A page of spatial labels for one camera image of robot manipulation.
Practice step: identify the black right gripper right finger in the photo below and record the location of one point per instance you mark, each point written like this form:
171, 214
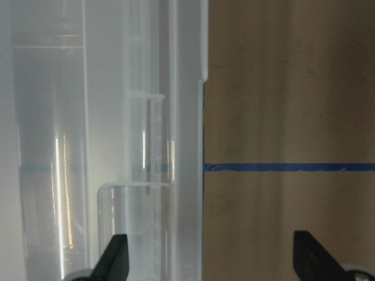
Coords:
311, 261

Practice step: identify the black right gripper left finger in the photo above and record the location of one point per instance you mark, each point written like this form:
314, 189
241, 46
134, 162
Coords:
114, 262

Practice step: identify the clear plastic box lid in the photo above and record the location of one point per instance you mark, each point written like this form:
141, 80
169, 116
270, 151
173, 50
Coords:
102, 134

